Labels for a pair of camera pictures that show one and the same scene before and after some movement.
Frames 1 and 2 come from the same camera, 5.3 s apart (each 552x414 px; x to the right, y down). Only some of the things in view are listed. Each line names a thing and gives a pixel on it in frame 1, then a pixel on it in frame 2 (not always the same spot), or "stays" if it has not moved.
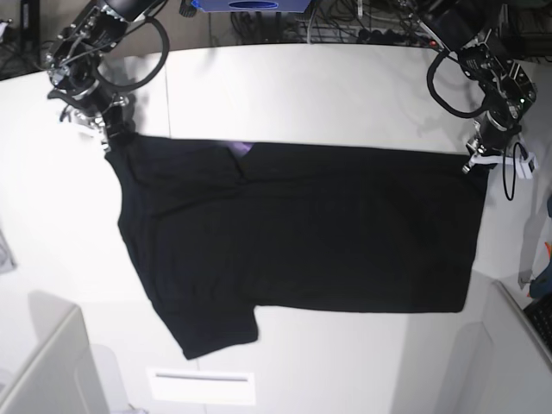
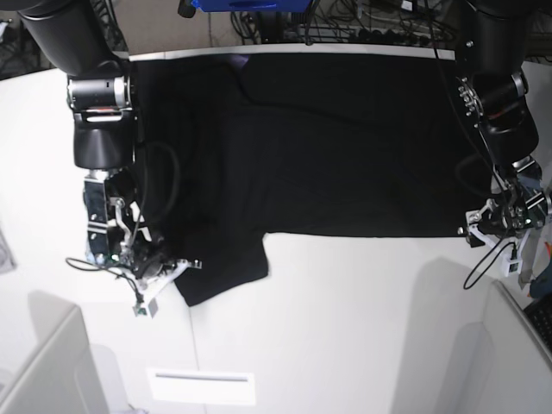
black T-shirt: [221, 228] -> [233, 146]
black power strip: [377, 36] stays
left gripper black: [97, 101] -> [156, 257]
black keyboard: [540, 316] stays
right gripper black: [492, 134] -> [502, 221]
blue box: [254, 6] stays
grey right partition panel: [501, 365] stays
